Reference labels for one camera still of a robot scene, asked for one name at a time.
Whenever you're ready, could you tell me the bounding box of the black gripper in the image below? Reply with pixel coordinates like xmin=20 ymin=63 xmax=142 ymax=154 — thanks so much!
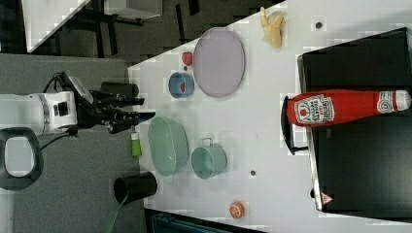
xmin=68 ymin=76 xmax=155 ymax=134

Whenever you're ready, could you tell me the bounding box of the red plush ketchup bottle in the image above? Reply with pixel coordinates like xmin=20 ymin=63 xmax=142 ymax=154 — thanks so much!
xmin=287 ymin=89 xmax=411 ymax=127

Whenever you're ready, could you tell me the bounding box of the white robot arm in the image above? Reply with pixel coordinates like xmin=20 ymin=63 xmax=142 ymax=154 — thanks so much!
xmin=0 ymin=72 xmax=155 ymax=136

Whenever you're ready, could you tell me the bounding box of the green white marker tube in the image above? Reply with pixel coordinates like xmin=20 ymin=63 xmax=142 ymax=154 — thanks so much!
xmin=131 ymin=132 xmax=142 ymax=156

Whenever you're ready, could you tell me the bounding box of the green oval bowl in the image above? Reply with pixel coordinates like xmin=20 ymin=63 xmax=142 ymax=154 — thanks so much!
xmin=148 ymin=116 xmax=189 ymax=177

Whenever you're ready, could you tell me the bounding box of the blue bowl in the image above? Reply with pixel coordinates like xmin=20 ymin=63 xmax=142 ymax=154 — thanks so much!
xmin=168 ymin=72 xmax=194 ymax=99

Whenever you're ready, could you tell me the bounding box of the black cylinder cup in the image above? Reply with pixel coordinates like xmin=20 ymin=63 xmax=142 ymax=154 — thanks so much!
xmin=114 ymin=172 xmax=157 ymax=205

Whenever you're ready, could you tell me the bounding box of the teal mug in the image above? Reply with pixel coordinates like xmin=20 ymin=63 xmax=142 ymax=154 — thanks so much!
xmin=191 ymin=138 xmax=227 ymax=180

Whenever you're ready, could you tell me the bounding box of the lavender oval plate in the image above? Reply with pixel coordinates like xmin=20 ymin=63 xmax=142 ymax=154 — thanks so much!
xmin=193 ymin=27 xmax=245 ymax=98

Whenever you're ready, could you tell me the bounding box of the white background table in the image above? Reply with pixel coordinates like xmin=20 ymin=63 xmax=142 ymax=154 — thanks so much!
xmin=20 ymin=0 xmax=91 ymax=53

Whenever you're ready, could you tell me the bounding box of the orange slice toy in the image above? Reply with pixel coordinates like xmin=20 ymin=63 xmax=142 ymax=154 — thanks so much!
xmin=229 ymin=201 xmax=245 ymax=219

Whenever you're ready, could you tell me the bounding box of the yellow plush banana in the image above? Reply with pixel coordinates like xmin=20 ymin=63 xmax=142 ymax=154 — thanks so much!
xmin=259 ymin=7 xmax=286 ymax=49

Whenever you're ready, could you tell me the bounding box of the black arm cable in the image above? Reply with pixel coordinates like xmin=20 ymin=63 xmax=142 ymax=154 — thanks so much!
xmin=40 ymin=71 xmax=80 ymax=150

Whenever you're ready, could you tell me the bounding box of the black oven door handle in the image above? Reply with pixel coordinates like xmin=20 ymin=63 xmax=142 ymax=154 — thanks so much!
xmin=281 ymin=96 xmax=308 ymax=155

